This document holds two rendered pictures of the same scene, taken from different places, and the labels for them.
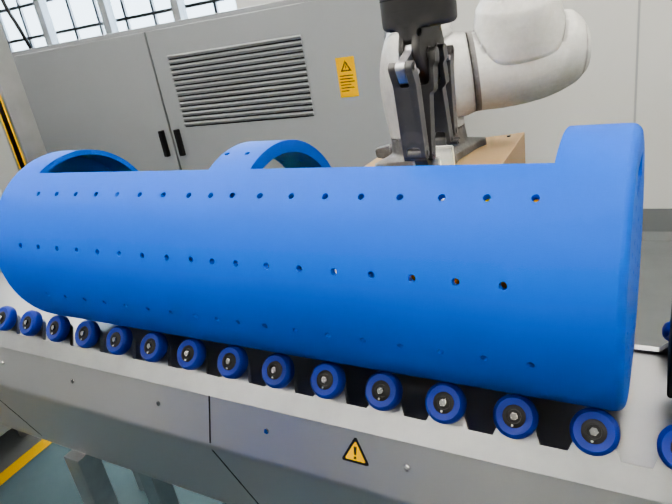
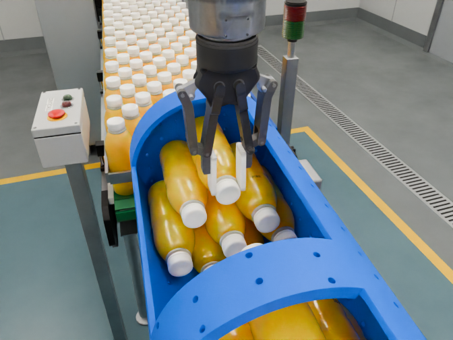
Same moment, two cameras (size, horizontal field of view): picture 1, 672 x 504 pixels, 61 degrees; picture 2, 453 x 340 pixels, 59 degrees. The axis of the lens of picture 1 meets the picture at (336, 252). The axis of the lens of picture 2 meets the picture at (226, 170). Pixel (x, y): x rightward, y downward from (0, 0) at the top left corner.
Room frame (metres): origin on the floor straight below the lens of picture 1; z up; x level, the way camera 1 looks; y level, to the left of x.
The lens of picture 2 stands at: (0.97, 0.21, 1.53)
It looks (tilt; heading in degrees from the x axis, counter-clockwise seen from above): 35 degrees down; 223
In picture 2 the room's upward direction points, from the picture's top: straight up
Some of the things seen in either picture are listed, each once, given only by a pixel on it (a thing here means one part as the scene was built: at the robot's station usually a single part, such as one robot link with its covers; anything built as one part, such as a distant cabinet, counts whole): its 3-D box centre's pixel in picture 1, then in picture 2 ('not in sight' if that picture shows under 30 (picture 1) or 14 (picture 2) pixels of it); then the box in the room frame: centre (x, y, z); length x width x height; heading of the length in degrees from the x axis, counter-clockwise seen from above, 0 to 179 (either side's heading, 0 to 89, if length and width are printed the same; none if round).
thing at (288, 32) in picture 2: not in sight; (293, 27); (-0.03, -0.47, 1.18); 0.06 x 0.06 x 0.05
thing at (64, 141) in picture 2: not in sight; (63, 125); (0.62, -0.66, 1.05); 0.20 x 0.10 x 0.10; 58
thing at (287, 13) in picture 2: not in sight; (294, 11); (-0.03, -0.47, 1.23); 0.06 x 0.06 x 0.04
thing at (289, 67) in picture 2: not in sight; (277, 197); (-0.03, -0.47, 0.55); 0.04 x 0.04 x 1.10; 58
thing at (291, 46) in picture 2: not in sight; (292, 30); (-0.03, -0.47, 1.18); 0.06 x 0.06 x 0.16
